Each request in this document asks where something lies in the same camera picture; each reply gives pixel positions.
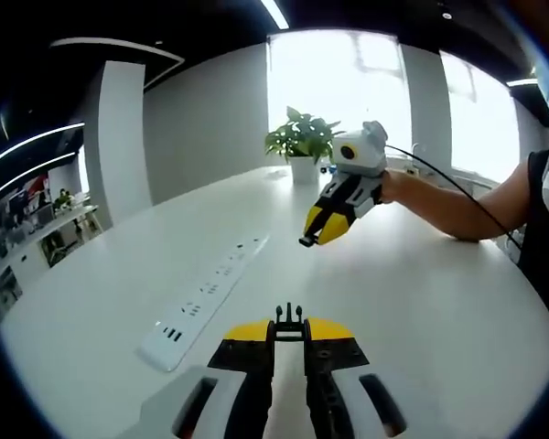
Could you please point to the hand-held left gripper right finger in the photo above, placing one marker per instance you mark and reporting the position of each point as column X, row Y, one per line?
column 343, row 402

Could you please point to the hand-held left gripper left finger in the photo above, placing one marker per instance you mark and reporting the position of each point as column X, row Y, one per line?
column 219, row 402

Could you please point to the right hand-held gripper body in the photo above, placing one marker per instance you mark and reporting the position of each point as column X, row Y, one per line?
column 368, row 155

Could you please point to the black socket plastic buckle part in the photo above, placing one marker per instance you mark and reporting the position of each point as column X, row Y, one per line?
column 307, row 241

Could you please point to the black pronged plastic buckle part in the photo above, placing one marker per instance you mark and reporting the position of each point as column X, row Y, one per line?
column 289, row 327

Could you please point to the person's right hand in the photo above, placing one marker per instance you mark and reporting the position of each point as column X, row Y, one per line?
column 400, row 187

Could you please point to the white plant pot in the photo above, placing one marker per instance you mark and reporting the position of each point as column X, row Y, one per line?
column 304, row 170

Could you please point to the green leafy plant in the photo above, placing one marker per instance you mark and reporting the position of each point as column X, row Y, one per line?
column 302, row 135

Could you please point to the bright window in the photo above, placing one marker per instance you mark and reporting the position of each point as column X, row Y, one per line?
column 480, row 119
column 338, row 78

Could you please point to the white recessed power strip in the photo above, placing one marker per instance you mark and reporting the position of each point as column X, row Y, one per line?
column 196, row 311

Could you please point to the long ceiling light strip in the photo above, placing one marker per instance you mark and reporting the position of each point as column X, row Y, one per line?
column 36, row 139
column 27, row 176
column 274, row 13

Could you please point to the person's dark shirt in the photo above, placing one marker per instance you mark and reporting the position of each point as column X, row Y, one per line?
column 537, row 260

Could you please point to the white square pillar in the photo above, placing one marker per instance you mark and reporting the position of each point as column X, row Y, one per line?
column 119, row 146

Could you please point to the long white office desk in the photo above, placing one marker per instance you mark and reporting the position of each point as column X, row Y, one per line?
column 32, row 247

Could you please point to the white curved ceiling trim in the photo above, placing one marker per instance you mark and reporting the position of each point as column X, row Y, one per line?
column 119, row 46

